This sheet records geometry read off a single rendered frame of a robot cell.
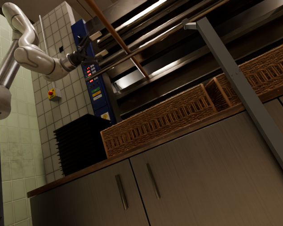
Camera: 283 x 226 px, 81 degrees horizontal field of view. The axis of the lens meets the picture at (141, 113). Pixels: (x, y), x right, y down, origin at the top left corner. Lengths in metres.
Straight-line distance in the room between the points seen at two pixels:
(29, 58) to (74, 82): 0.89
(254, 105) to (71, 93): 1.53
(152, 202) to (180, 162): 0.19
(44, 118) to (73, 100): 0.39
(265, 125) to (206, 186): 0.28
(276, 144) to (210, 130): 0.20
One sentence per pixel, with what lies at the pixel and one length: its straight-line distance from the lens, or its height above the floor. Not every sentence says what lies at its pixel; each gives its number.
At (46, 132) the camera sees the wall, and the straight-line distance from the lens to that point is 1.91.
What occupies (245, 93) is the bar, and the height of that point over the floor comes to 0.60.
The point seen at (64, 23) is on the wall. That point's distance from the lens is 2.32.
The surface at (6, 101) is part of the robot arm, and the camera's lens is 1.37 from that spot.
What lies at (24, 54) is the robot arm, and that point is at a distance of 0.98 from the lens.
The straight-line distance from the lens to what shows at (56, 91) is 1.86.
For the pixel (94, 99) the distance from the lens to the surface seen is 1.56.
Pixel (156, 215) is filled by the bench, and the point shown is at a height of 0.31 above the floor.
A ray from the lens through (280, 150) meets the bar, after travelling 0.66.
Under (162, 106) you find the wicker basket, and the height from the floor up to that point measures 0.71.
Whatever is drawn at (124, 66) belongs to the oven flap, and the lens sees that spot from 1.54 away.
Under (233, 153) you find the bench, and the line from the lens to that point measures 0.69.
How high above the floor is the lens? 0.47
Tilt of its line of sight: 19 degrees up
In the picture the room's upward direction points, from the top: 20 degrees counter-clockwise
